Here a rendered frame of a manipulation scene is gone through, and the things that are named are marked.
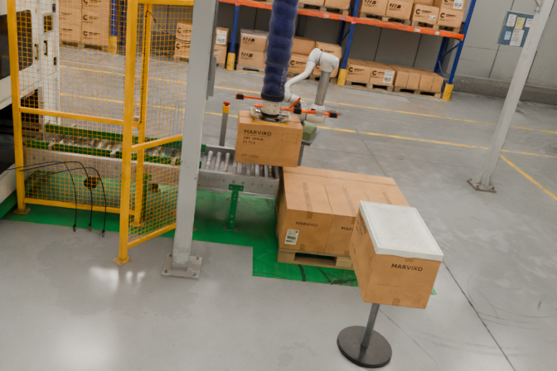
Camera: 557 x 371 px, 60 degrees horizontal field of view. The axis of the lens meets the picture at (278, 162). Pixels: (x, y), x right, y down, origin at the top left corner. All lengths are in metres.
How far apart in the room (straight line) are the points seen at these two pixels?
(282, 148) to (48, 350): 2.51
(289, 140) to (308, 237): 0.93
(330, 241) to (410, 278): 1.40
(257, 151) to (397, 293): 2.07
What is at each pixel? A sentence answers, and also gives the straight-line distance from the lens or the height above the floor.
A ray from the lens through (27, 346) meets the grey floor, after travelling 3.62.
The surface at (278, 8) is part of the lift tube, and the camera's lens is 4.37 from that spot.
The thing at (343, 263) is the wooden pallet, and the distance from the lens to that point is 4.51.
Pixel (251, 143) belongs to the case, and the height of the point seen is 0.87.
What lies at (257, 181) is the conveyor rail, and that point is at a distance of 4.53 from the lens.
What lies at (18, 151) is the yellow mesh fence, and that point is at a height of 0.60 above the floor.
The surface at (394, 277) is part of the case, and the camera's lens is 3.07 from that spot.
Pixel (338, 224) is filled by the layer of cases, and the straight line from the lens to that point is 4.29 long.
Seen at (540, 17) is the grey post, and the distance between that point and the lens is 6.99.
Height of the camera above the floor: 2.44
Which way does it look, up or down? 22 degrees down
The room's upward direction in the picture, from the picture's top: 9 degrees clockwise
